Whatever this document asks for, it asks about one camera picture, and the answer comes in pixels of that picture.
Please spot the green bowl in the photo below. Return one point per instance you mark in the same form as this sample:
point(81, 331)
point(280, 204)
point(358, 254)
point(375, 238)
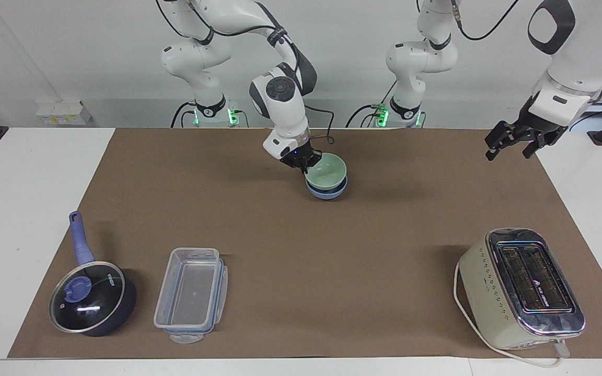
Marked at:
point(330, 169)

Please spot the white wall socket box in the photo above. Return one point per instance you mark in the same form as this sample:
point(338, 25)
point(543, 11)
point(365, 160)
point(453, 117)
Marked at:
point(63, 114)

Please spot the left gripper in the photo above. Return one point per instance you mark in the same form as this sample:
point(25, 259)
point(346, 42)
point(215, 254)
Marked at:
point(533, 125)

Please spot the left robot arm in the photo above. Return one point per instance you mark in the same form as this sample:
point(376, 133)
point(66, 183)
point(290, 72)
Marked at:
point(578, 57)

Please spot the cream and chrome toaster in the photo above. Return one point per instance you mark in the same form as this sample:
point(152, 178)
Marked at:
point(494, 287)

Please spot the blue bowl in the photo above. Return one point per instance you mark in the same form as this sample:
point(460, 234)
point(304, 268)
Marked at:
point(327, 194)

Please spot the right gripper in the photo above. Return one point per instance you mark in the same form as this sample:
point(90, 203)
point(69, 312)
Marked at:
point(297, 156)

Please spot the glass lid purple knob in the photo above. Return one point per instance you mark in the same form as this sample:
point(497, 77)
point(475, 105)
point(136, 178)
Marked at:
point(87, 297)

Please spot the clear plastic food container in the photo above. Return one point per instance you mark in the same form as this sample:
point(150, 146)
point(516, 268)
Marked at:
point(191, 295)

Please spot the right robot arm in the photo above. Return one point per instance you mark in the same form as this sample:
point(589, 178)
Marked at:
point(285, 112)

